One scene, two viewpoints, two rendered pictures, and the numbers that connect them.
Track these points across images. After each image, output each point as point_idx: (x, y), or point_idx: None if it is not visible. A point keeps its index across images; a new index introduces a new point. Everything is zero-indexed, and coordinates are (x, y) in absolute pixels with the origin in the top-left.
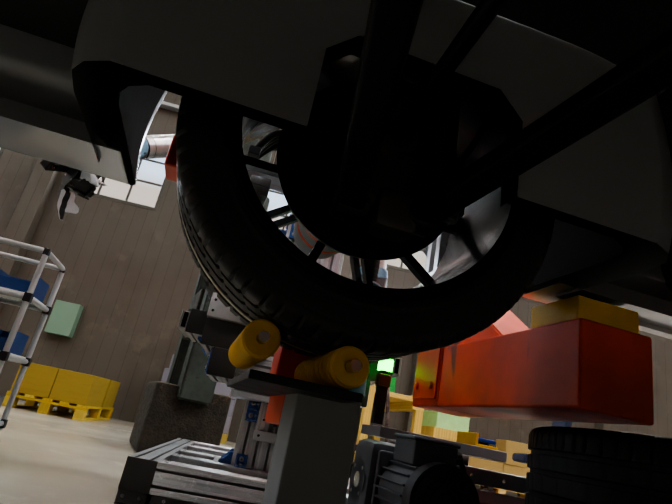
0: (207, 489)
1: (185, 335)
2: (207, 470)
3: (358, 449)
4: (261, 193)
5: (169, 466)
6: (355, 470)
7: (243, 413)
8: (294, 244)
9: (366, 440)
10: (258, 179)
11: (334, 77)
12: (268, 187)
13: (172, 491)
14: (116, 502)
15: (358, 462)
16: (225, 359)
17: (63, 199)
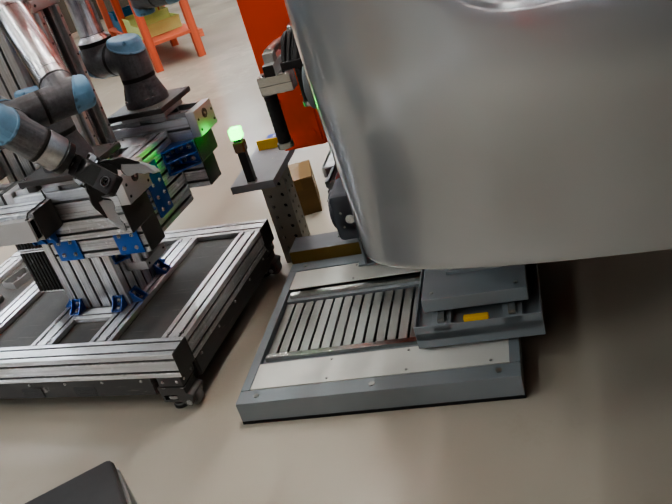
0: (211, 318)
1: None
2: (201, 309)
3: (339, 203)
4: (296, 84)
5: (190, 331)
6: (343, 215)
7: (110, 260)
8: None
9: (343, 195)
10: (291, 73)
11: None
12: (295, 75)
13: (200, 342)
14: (184, 385)
15: (345, 210)
16: (152, 227)
17: (114, 210)
